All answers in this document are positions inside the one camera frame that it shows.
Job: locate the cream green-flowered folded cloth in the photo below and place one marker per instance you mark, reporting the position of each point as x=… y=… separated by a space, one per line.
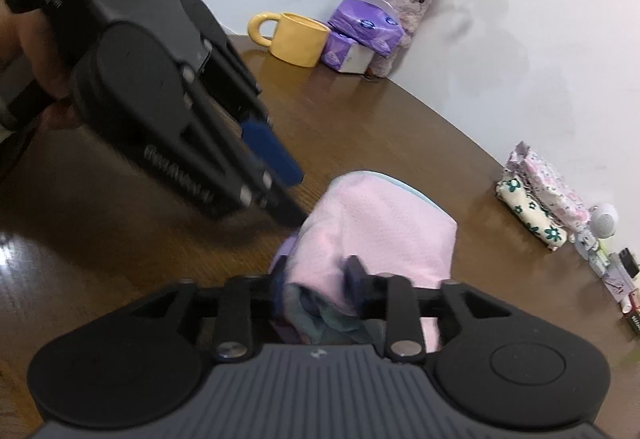
x=530 y=214

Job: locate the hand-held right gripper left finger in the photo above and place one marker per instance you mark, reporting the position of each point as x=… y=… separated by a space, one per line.
x=262 y=294

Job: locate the pink blue purple-trimmed vest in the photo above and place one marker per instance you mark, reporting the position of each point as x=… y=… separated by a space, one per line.
x=380 y=219

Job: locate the black labelled box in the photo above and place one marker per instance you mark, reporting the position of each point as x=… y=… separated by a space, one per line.
x=634 y=321

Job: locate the pink floral folded cloth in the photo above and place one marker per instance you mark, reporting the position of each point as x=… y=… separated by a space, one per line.
x=545 y=179

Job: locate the fuzzy pink vase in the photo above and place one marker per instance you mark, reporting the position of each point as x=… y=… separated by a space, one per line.
x=405 y=1

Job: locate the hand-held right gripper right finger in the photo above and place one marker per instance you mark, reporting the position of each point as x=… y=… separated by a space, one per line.
x=352 y=281

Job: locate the purple tissue pack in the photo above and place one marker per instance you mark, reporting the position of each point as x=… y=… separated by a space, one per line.
x=340 y=53
x=365 y=24

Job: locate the person's left hand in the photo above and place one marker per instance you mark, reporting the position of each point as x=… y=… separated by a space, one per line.
x=47 y=54

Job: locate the yellow mug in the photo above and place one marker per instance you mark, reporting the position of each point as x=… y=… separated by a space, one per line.
x=300 y=39

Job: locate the white astronaut speaker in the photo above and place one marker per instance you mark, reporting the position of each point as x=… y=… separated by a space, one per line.
x=602 y=219

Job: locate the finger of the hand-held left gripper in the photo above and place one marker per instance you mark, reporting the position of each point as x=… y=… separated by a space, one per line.
x=272 y=151
x=230 y=159

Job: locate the grey tin box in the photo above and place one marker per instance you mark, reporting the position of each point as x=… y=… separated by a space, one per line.
x=617 y=281

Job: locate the black power adapter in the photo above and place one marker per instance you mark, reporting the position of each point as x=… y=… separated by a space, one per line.
x=629 y=261

